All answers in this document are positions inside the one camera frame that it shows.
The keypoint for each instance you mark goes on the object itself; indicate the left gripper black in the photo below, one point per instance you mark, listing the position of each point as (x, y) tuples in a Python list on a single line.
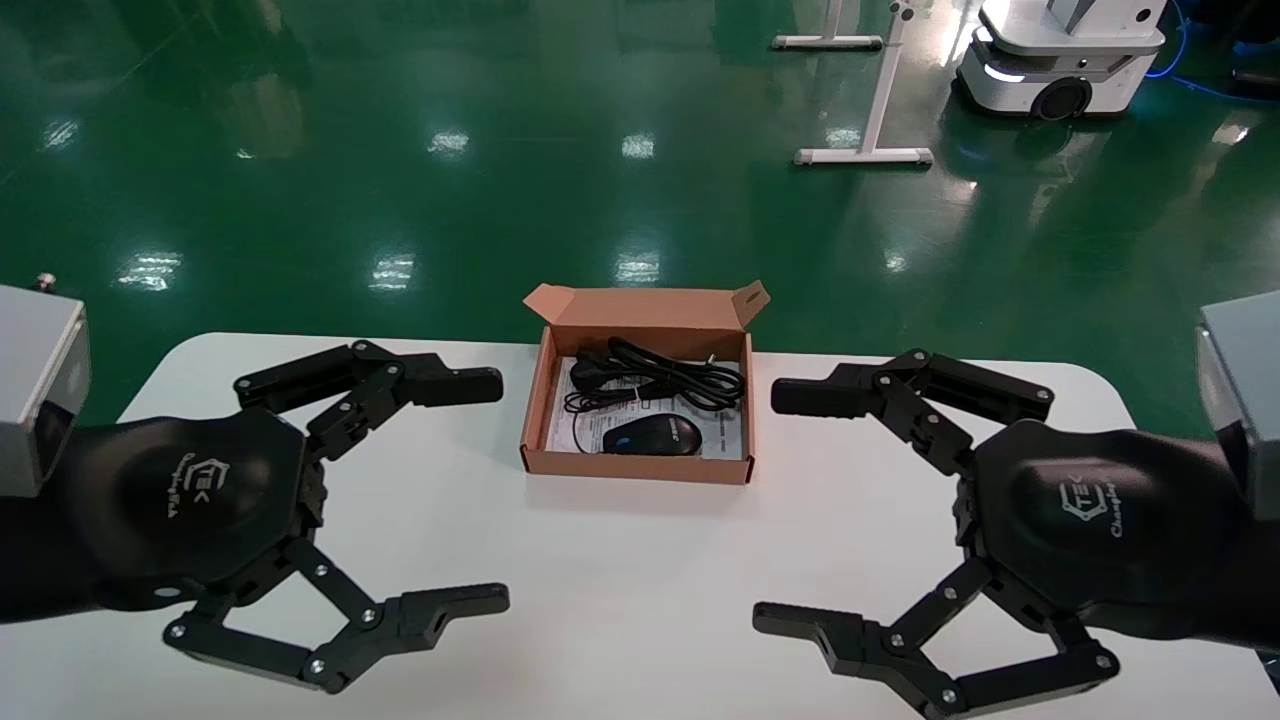
[(180, 510)]

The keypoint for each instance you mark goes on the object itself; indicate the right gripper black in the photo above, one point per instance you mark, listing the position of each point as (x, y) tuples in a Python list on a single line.
[(1100, 530)]

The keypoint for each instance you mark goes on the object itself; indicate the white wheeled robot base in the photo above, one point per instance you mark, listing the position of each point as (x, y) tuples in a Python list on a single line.
[(1030, 50)]

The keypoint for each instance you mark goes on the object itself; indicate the brown cardboard box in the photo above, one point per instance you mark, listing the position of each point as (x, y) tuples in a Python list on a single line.
[(640, 468)]

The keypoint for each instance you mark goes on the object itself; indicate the printed paper sheet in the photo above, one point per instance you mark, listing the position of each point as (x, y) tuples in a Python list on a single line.
[(725, 435)]

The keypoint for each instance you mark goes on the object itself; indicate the white table leg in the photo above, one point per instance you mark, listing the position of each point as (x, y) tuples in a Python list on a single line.
[(865, 156), (830, 42)]

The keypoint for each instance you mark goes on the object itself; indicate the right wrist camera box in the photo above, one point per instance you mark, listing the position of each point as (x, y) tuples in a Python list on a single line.
[(1250, 400)]

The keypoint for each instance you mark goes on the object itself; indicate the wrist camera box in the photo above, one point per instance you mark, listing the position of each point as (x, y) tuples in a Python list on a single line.
[(35, 390), (1250, 400)]

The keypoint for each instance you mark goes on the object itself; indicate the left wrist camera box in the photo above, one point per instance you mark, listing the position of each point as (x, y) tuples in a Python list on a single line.
[(35, 390)]

